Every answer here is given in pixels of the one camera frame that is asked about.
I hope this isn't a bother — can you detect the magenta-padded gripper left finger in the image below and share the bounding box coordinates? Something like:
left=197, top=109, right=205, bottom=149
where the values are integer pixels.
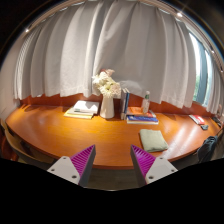
left=47, top=144, right=97, bottom=188

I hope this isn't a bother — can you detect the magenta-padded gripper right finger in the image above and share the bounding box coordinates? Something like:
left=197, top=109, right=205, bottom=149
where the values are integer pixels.
left=130, top=144, right=179, bottom=188

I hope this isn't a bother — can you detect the grey-green towel with yellow stripe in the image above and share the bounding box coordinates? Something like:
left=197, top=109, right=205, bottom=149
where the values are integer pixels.
left=139, top=128, right=169, bottom=153

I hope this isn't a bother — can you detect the grey chair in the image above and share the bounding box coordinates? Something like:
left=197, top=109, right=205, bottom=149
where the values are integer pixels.
left=0, top=119, right=58, bottom=171

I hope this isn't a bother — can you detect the flat white book under stack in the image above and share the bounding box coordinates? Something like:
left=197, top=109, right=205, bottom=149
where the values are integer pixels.
left=126, top=119, right=160, bottom=126

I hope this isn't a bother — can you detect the black bag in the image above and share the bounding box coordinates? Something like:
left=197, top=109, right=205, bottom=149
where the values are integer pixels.
left=196, top=135, right=219, bottom=164

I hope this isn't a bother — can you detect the flat blue book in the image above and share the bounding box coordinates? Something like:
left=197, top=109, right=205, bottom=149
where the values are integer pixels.
left=126, top=114, right=159, bottom=123

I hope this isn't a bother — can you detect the flat yellow book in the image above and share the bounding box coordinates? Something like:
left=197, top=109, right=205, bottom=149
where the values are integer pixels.
left=63, top=108, right=94, bottom=120

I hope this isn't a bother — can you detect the red booklet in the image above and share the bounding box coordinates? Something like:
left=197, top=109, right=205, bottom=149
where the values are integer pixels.
left=188, top=114, right=206, bottom=126

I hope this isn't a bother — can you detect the flat orange book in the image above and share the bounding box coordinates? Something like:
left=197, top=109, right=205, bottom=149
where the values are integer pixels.
left=127, top=106, right=153, bottom=118

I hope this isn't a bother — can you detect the clear plastic bottle green label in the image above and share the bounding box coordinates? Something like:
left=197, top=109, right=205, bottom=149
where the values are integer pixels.
left=141, top=90, right=151, bottom=115

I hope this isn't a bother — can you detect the thick white book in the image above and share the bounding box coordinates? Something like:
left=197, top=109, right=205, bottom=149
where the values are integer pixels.
left=72, top=100, right=100, bottom=115

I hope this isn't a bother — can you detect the upright blue book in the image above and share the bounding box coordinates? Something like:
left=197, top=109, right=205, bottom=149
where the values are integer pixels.
left=123, top=89, right=131, bottom=120

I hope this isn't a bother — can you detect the white ceramic vase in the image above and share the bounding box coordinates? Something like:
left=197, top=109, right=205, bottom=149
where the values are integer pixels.
left=99, top=94, right=116, bottom=120

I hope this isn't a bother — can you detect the white flower bouquet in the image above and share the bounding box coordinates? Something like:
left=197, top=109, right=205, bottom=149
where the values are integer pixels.
left=91, top=68, right=122, bottom=99

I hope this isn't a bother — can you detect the window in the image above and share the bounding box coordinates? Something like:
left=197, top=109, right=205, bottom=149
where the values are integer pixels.
left=189, top=31, right=214, bottom=106

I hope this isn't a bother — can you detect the white curtain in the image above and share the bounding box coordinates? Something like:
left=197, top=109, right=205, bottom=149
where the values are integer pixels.
left=13, top=0, right=224, bottom=115

